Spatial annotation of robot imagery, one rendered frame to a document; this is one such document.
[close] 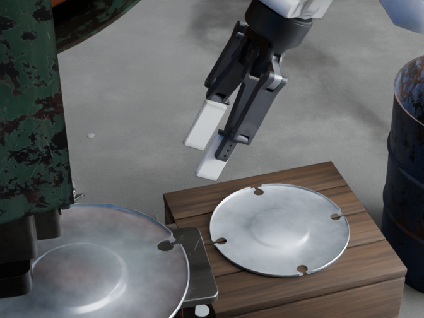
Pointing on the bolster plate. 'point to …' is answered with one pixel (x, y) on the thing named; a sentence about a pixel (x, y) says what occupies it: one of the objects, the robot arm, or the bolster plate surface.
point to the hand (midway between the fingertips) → (209, 142)
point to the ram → (28, 235)
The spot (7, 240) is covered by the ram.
